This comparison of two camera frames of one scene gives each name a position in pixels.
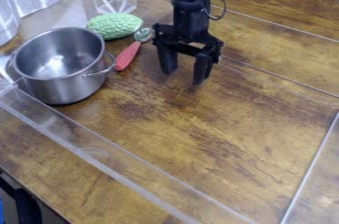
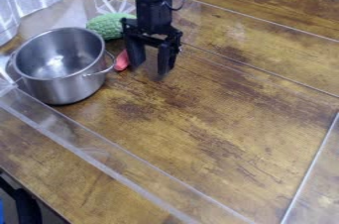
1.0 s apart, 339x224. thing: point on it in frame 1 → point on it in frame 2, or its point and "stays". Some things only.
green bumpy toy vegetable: (113, 26) stays
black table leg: (29, 210) stays
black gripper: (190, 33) → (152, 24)
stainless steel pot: (61, 62) stays
